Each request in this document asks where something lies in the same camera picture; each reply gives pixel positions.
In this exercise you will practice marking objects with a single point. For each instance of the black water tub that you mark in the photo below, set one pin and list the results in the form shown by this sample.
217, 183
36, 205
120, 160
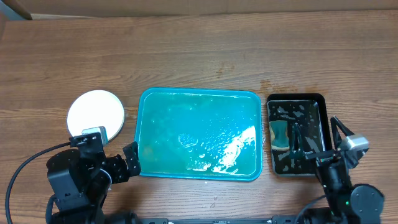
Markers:
309, 111

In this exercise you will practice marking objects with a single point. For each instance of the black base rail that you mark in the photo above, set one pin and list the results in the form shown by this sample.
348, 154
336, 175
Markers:
217, 220

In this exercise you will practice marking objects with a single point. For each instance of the teal plastic tray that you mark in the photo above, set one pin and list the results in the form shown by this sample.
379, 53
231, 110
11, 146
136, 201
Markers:
200, 134

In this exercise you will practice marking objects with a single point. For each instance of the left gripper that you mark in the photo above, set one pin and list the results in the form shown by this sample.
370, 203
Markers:
124, 172

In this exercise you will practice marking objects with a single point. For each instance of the teal yellow sponge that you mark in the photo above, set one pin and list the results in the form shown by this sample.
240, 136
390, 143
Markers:
279, 136

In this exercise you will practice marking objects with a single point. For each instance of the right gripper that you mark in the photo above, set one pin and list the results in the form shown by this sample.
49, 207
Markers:
296, 154

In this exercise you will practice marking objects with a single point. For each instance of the white plate with sauce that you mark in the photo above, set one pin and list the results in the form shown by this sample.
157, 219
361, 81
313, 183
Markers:
93, 109

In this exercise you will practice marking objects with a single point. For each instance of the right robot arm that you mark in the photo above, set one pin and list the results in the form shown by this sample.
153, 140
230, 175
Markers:
342, 202

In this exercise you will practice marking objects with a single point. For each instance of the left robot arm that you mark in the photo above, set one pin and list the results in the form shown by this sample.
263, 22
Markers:
81, 177

